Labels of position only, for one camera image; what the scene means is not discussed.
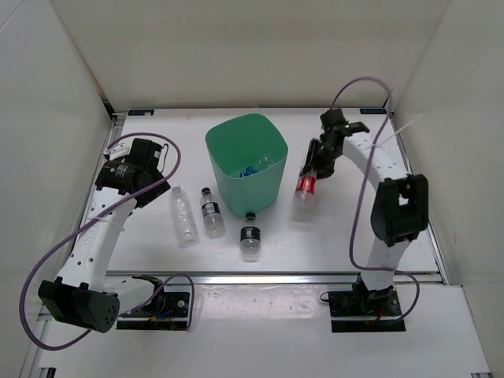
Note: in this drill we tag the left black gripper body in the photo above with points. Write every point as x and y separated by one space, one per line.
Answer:
146 198

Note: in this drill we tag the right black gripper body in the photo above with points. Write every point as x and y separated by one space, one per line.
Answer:
325 155

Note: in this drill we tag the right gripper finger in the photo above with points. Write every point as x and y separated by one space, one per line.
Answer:
310 163
325 171

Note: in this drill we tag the red label bottle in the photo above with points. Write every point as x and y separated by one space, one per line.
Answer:
304 197

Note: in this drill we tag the blue label bottle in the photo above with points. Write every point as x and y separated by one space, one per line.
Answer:
265 162

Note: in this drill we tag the clear bottle white cap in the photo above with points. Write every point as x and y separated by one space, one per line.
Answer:
183 218

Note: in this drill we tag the clear bottle black label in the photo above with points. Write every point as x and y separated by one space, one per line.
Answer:
211 214

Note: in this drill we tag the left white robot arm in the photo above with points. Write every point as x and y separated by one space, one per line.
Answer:
80 295

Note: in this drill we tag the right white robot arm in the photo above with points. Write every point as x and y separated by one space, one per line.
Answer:
400 209

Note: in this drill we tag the green plastic bin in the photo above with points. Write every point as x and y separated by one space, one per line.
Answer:
237 143

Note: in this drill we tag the short bottle black label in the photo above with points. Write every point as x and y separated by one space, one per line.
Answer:
250 238

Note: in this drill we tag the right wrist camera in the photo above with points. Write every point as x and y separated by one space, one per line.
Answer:
332 119

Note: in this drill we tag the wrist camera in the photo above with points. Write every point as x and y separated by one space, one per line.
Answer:
332 119
144 151

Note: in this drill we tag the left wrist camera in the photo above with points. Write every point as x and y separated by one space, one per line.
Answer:
144 151

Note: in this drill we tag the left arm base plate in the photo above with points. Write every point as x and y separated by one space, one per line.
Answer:
165 311

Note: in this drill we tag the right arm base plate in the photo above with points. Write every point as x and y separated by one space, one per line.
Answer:
349 315

